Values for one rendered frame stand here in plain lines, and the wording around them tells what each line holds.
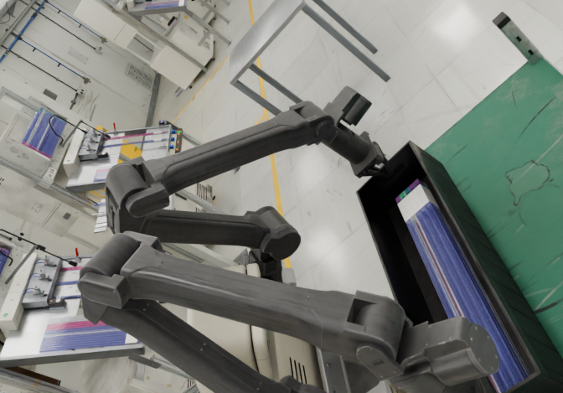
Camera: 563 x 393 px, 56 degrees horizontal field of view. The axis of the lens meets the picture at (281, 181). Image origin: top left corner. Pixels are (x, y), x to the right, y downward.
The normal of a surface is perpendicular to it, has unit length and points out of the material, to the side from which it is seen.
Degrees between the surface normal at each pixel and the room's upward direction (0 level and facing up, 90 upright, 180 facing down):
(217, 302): 67
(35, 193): 90
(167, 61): 90
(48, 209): 90
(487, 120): 0
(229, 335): 43
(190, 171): 109
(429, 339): 21
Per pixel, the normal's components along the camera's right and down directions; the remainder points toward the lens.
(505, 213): -0.75, -0.48
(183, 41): 0.10, 0.61
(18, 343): -0.02, -0.79
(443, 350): -0.33, 0.54
